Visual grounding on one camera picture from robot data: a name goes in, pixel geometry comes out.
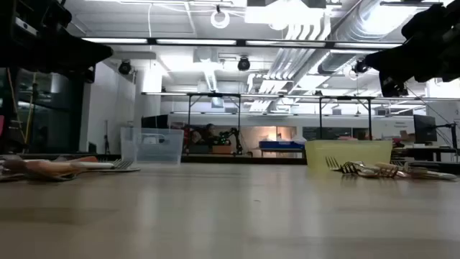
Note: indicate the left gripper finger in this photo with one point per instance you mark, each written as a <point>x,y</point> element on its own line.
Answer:
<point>95,54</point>

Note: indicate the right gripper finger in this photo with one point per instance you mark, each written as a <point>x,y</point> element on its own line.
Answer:
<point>390,57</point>

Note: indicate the black background robot arm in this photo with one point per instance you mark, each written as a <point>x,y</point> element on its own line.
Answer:
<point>237,138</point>

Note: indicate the black ceiling spotlight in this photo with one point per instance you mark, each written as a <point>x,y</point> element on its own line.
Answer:
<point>243,64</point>
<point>124,67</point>
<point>360,67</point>

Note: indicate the black tripod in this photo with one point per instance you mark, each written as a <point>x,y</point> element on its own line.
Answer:
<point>34,97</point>

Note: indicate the black computer monitor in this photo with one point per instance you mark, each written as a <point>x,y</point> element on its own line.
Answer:
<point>154,122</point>
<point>424,127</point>

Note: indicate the thin black stand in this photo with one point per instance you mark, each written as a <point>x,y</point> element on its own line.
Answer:
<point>106,140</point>

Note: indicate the black background desk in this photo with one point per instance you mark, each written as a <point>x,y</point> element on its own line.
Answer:
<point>424,149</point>

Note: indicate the yellow plastic bin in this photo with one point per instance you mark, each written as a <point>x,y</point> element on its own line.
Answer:
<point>348,153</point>

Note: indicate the clear plastic bin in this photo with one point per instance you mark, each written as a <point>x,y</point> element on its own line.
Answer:
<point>154,151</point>

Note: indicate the person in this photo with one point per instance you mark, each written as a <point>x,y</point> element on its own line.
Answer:
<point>210,131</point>

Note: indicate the blue storage bin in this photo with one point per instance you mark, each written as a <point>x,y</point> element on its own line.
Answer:
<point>280,145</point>

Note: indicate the teal box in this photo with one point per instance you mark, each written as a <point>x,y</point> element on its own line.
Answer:
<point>199,149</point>

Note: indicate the black overhead light bar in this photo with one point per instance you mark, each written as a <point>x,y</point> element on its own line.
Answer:
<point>240,42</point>

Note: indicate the orange box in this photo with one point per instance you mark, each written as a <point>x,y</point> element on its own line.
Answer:
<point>221,149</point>

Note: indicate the silver ventilation duct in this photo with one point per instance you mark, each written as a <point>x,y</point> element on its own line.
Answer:
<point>359,32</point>

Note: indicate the black background station frame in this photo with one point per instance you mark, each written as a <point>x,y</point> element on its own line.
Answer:
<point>321,118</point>
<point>189,118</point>

